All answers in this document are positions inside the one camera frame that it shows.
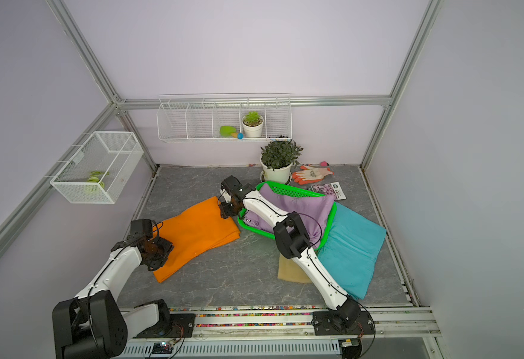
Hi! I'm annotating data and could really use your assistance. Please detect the green item in side basket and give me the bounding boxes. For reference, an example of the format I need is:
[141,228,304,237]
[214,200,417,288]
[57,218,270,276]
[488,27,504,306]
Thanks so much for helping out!
[85,171,109,194]

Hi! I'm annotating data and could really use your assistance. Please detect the teal pants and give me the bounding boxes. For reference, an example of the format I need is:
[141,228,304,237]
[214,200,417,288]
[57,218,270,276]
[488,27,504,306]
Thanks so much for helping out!
[318,204,386,299]

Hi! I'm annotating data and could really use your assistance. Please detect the small potted plant white pot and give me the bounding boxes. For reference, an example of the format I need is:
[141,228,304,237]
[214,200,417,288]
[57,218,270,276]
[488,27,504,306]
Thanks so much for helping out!
[242,112,264,139]

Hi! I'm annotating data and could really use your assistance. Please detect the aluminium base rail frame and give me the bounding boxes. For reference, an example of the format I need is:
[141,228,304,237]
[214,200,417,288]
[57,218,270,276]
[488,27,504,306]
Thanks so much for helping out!
[117,307,449,358]

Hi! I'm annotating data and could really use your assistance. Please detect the orange pants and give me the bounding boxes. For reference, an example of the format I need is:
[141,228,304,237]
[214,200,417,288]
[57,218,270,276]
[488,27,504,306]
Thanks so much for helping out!
[154,197,240,283]

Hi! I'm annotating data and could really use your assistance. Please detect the tan pants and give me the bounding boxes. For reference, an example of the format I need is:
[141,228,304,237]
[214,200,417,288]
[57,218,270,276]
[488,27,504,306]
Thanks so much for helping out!
[278,256,311,284]

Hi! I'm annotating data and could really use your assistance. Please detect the green toy shovel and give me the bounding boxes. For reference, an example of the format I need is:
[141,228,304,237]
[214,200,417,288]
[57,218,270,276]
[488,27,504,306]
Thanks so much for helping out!
[220,126,244,140]

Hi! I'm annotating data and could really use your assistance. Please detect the green plastic basket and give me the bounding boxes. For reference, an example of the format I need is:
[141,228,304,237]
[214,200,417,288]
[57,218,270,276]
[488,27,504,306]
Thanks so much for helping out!
[237,180,338,242]

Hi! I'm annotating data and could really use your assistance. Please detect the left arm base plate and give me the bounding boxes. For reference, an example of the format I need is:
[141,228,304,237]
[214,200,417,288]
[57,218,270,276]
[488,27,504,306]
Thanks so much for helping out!
[136,313,196,339]

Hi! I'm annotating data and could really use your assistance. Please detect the orange white work gloves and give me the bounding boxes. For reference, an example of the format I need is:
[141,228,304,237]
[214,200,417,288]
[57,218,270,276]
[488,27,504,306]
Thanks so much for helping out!
[292,165,334,185]

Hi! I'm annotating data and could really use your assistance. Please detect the flower seed packet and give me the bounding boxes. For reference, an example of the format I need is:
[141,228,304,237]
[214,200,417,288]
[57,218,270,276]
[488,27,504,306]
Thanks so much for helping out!
[309,182,347,200]

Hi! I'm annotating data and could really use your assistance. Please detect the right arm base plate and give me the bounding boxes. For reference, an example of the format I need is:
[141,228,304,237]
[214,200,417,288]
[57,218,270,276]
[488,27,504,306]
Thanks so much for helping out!
[311,311,375,337]

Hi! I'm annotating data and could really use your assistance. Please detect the white wire side basket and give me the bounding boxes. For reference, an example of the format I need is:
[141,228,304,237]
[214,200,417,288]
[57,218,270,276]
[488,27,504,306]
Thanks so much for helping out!
[51,131,143,204]

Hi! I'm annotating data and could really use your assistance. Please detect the white wire wall shelf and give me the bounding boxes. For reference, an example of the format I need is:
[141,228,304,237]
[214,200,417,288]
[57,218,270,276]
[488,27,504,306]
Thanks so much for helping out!
[157,93,293,142]

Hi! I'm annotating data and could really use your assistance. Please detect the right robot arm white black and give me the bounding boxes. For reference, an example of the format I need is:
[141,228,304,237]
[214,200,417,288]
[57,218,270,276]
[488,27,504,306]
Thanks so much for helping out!
[219,176,362,331]

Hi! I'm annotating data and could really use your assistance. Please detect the purple pants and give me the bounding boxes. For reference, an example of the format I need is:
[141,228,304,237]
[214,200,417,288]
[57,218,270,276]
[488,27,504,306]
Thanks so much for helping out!
[259,184,335,248]

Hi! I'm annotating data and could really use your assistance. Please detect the large potted plant white pot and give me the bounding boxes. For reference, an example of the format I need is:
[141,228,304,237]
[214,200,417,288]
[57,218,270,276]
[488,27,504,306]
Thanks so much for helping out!
[260,140,303,184]

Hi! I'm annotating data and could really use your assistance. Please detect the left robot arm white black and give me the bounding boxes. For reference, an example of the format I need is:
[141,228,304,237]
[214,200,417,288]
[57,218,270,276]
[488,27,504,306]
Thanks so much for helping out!
[52,219,174,358]

